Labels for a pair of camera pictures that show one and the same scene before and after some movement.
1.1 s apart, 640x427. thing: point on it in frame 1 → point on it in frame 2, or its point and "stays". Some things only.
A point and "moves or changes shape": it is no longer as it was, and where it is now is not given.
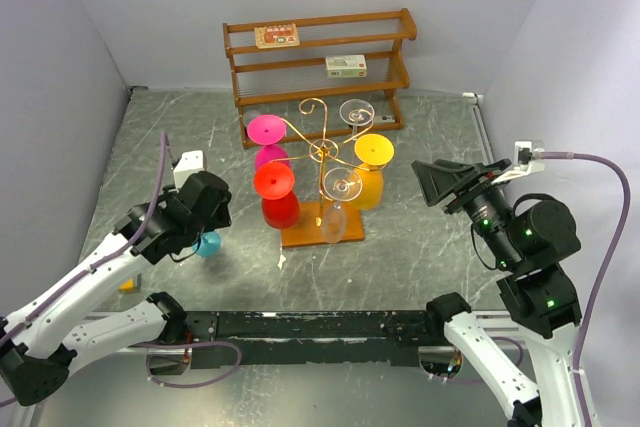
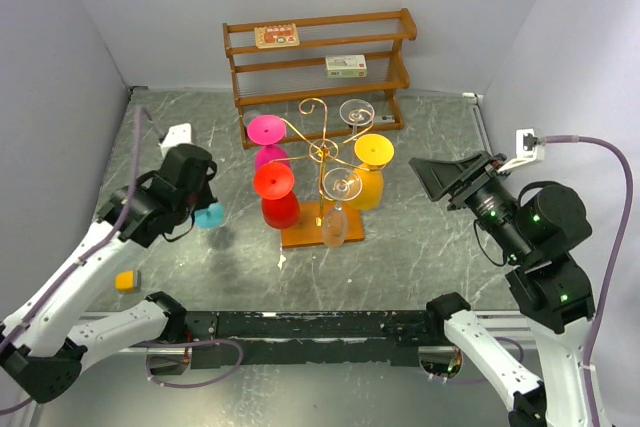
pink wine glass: x=268 y=131 stays
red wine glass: x=280 y=207 stays
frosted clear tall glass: x=356 y=112 stays
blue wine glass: x=208 y=244 moves or changes shape
